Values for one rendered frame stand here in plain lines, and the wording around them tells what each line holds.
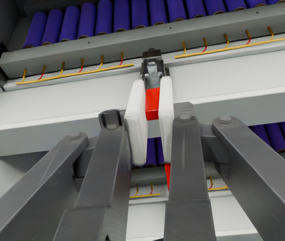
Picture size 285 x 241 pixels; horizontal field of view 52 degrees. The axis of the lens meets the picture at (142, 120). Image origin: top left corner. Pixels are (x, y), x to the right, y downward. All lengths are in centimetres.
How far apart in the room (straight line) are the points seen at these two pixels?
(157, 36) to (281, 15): 12
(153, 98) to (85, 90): 10
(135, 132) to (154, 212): 27
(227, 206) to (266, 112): 17
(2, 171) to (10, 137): 6
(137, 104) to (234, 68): 14
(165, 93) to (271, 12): 17
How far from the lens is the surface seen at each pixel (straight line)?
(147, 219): 41
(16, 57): 33
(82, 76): 30
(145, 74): 26
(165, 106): 15
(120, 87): 28
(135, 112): 15
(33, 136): 30
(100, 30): 32
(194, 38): 30
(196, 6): 33
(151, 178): 41
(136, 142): 15
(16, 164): 38
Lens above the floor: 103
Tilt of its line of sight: 34 degrees down
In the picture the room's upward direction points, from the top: 12 degrees counter-clockwise
